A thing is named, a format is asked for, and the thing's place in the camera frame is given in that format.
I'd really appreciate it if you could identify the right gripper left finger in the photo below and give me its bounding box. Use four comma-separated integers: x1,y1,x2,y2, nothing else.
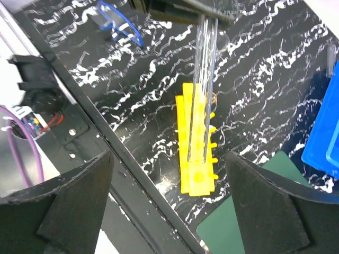
1,151,114,253

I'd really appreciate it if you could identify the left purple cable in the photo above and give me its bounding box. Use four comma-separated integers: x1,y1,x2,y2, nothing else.
0,105,44,186

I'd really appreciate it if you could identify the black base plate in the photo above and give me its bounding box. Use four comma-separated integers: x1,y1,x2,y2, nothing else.
1,1,204,253

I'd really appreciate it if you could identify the blue plastic compartment bin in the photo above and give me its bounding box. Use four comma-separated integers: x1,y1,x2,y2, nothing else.
301,65,338,178

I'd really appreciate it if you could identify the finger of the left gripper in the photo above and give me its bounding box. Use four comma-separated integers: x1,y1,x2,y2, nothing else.
147,1,236,25

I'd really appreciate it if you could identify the clear test tube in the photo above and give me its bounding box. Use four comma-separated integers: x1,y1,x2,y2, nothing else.
326,44,336,78
188,16,218,164

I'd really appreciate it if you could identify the green mat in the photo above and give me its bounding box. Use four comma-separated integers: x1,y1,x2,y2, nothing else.
197,151,311,254

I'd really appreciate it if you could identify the clear round flask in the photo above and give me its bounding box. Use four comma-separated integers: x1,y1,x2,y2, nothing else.
211,31,230,58

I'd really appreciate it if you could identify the yellow test tube rack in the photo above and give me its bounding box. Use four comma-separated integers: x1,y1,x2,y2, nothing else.
175,83,219,197

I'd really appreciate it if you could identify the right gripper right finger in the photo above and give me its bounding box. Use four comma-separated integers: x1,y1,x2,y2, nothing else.
226,151,338,253

